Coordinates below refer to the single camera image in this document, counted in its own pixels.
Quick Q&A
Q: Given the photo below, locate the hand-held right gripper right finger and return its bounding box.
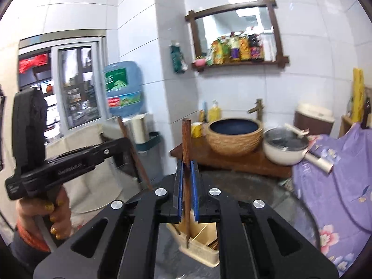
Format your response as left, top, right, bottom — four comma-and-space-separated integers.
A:
190, 160, 339, 279

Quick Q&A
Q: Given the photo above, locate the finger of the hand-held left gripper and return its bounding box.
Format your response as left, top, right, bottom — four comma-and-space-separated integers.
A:
62, 137, 131, 178

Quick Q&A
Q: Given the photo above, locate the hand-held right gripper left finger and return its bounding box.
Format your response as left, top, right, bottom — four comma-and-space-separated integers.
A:
33, 160, 184, 279

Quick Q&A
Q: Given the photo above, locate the cream plastic utensil holder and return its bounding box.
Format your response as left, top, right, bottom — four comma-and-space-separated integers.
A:
166, 222, 220, 268

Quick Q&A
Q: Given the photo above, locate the person's left forearm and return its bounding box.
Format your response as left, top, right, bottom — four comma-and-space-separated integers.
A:
6, 219, 53, 274

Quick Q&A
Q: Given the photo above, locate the person's left hand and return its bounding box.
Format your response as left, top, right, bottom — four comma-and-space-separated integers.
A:
16, 185, 72, 242

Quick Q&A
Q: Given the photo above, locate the water dispenser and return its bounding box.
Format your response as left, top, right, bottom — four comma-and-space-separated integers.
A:
99, 113, 163, 183

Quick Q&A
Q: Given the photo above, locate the beige cloth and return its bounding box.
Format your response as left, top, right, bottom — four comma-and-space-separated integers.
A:
43, 125, 135, 213

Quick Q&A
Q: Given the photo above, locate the white paper roll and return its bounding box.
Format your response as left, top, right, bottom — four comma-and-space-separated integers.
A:
131, 115, 146, 145

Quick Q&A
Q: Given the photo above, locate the teal roll holder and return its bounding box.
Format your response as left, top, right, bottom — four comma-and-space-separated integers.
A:
136, 132, 161, 153

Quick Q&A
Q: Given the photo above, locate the dark wooden counter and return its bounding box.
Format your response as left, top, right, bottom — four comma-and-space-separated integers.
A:
169, 138, 294, 179

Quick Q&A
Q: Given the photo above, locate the yellow mug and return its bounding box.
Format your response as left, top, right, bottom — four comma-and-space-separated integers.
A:
191, 121, 204, 139

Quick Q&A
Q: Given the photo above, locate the woven pattern vessel sink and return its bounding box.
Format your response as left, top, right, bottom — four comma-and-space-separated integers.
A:
205, 118, 264, 157

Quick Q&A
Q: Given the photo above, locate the blue water jug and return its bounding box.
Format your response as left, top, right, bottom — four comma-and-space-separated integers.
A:
104, 61, 145, 117

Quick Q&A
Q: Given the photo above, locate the sliding glass window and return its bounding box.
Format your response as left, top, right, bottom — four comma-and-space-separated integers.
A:
18, 30, 107, 140

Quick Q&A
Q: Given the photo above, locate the yellow soap bottle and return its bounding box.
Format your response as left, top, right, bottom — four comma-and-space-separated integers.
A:
208, 100, 222, 123

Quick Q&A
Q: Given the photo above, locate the white cooking pot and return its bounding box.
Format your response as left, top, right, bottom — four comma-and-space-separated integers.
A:
263, 127, 335, 176

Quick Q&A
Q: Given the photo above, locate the brass faucet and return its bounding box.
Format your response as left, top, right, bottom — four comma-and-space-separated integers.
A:
248, 99, 264, 122

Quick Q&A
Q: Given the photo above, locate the glass pot lid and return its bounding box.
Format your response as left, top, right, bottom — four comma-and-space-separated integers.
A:
264, 127, 309, 152

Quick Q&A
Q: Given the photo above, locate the white rice paddle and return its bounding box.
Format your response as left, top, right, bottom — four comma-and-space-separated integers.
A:
284, 123, 309, 137

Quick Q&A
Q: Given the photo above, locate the yellow seasoning packet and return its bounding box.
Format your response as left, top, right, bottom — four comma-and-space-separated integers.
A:
211, 40, 223, 65

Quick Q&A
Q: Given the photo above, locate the brown white rice cooker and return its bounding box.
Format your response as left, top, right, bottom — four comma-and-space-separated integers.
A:
293, 102, 335, 136

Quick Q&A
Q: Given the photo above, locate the purple floral cloth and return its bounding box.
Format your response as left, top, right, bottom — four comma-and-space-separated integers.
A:
292, 122, 372, 275

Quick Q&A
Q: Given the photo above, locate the green cap oil bottle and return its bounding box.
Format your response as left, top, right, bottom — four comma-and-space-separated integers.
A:
221, 36, 232, 63

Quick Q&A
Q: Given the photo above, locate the purple label bottle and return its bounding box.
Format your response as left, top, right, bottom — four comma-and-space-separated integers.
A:
230, 33, 241, 62

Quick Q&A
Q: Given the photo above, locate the orange label bottle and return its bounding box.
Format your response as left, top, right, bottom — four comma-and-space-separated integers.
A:
240, 33, 251, 62

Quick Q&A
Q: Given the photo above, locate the dark sauce bottle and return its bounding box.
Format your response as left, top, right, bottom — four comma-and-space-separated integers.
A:
249, 33, 264, 62

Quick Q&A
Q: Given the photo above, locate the white slim bottle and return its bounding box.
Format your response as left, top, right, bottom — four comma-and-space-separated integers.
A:
263, 35, 275, 62

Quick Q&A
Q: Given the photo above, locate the light wooden shelf box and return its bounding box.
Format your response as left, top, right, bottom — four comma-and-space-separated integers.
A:
339, 116, 354, 139

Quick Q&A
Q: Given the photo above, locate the wooden framed mirror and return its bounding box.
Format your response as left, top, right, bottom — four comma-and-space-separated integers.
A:
185, 0, 290, 73

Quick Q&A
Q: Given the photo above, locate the brown glass bottle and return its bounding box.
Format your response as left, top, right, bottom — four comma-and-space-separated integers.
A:
360, 100, 371, 130

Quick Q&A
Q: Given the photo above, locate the yellow wrap roll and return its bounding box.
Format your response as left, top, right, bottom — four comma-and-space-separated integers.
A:
352, 67, 365, 124

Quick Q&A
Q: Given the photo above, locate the green wall packet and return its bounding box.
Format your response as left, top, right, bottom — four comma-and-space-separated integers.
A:
170, 43, 188, 74

